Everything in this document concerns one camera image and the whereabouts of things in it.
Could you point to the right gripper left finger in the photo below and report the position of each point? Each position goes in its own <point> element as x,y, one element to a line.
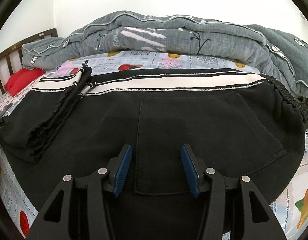
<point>76,209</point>

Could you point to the fruit print bed cover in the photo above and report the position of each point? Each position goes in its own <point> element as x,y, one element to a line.
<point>287,207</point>

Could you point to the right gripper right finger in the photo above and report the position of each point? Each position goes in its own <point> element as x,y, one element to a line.
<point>234,204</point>

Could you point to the dark wooden headboard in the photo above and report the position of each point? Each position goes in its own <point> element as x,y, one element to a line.
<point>11,58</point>

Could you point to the grey quilted duvet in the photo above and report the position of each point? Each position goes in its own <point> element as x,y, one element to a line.
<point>273,52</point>

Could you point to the red pillow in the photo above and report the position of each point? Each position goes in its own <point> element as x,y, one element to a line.
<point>22,78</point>

